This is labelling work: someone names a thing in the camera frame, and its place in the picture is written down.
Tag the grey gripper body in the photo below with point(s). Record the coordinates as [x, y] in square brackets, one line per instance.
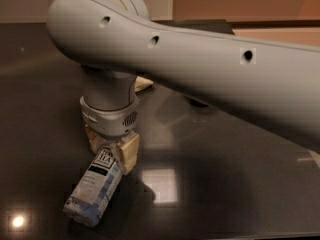
[110, 120]

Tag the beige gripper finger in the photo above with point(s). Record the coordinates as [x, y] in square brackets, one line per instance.
[95, 140]
[128, 152]

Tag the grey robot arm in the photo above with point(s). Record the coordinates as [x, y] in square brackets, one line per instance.
[271, 84]

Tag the sea salt chips bag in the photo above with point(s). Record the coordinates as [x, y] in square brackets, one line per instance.
[142, 84]

